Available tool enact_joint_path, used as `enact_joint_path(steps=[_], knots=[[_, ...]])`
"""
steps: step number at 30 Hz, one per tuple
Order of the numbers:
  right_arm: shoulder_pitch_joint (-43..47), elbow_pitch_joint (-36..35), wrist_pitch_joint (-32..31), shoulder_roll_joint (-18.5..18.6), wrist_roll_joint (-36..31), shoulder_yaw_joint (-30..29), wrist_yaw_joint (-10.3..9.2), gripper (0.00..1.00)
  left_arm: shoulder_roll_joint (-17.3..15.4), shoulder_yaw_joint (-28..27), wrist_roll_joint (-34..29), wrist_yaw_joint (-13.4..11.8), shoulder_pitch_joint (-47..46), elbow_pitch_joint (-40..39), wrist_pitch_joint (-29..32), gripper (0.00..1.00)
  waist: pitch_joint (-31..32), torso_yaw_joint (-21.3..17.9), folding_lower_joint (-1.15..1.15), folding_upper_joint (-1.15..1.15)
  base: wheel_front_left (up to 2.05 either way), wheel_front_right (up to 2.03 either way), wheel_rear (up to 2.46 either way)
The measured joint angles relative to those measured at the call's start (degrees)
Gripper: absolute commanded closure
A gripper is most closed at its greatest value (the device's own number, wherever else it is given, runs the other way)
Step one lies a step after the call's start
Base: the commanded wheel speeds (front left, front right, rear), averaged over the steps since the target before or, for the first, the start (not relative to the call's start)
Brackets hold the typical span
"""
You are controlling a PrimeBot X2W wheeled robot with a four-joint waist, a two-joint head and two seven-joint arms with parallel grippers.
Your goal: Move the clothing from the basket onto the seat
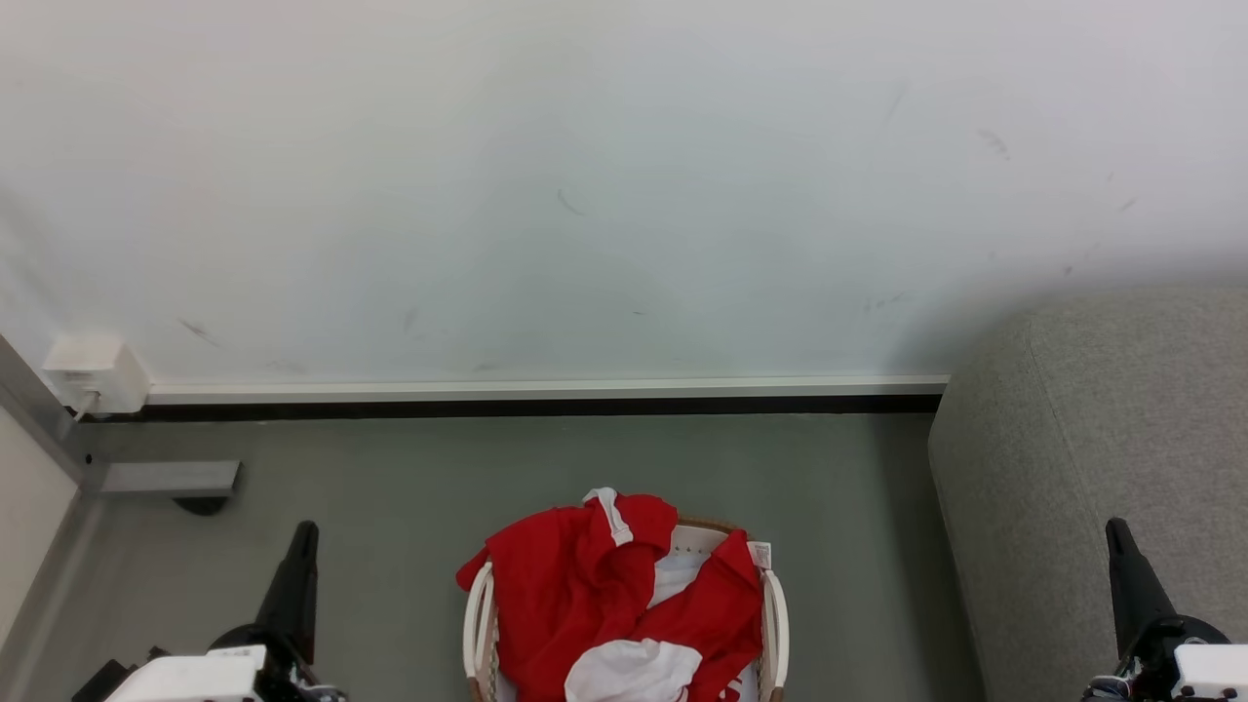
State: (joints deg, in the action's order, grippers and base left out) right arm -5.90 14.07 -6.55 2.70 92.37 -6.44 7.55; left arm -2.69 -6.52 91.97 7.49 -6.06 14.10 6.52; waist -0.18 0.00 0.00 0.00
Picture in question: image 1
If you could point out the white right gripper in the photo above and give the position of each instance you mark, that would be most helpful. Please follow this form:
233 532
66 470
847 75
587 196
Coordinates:
1204 673

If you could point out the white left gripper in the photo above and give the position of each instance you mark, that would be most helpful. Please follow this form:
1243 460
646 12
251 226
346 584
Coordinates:
195 678

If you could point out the red garment with white collar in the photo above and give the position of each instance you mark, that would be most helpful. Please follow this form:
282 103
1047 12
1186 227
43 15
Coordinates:
575 595

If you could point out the grey fabric sofa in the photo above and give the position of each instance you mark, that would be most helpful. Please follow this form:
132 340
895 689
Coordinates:
1092 487

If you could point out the black caster wheel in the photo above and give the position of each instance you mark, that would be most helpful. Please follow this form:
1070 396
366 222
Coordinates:
202 505

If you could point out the grey metal support foot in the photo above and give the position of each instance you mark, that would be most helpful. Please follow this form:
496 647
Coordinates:
171 478

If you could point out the white slatted laundry basket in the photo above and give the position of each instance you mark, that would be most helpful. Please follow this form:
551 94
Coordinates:
775 624

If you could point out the white paper basket label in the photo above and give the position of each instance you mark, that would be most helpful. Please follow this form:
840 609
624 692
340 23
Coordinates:
760 556

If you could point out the white fabric basket liner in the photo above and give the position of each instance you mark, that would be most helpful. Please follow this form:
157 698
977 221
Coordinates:
678 577

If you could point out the beige partition panel grey frame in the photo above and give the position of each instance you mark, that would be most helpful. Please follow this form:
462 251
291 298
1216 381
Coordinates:
29 507

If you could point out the white wall socket box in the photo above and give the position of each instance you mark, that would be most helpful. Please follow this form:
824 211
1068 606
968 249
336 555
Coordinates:
97 373

